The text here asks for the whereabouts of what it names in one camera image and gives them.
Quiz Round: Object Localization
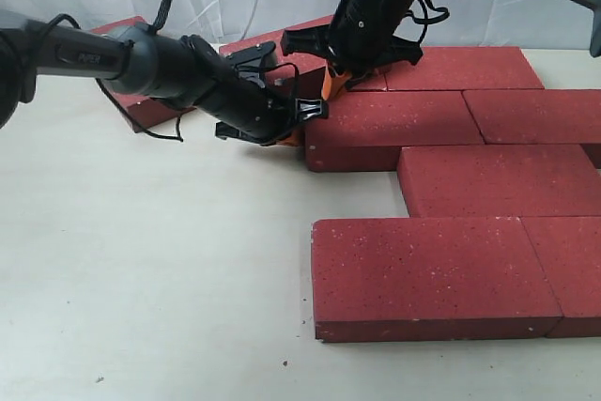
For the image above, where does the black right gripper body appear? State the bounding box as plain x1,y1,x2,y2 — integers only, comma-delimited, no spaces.
281,0,423,77

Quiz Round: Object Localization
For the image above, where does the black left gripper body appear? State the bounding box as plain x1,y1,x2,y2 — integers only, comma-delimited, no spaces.
187,35,328,147

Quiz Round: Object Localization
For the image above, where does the white-flecked red brick chipped corner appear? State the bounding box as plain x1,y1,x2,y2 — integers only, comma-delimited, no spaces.
218,16,331,100

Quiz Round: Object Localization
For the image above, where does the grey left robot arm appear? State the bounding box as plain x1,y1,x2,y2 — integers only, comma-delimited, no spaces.
1,10,328,147

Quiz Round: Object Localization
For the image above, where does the back row left red brick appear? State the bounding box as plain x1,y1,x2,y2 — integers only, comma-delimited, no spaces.
347,67,390,92

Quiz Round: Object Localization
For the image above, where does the back row right red brick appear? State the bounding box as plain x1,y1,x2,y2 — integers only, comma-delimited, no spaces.
384,46,544,91

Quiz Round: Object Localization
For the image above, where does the third row red brick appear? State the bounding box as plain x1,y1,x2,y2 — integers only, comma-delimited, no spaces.
397,145,600,218

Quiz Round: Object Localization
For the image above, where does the second row right red brick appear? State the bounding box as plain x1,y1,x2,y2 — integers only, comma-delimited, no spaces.
463,89,600,168

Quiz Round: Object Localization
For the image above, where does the front row left red brick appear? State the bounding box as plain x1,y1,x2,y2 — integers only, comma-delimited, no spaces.
311,217,563,343

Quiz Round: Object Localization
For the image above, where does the front row right red brick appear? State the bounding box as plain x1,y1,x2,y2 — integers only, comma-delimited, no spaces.
522,216,600,338

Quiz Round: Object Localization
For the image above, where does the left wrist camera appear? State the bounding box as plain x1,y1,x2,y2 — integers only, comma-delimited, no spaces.
225,41,278,78

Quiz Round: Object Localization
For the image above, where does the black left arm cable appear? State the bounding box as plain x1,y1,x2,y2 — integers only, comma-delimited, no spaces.
98,0,304,144

